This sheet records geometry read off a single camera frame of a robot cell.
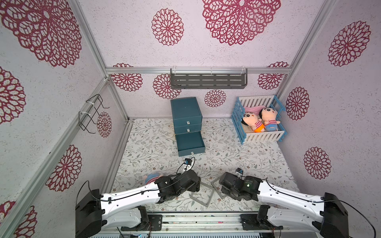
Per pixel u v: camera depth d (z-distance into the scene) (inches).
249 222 28.8
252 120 40.3
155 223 29.3
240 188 22.2
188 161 27.0
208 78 36.6
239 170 29.1
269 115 40.3
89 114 29.7
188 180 21.7
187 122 37.0
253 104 44.2
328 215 15.8
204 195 32.7
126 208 17.9
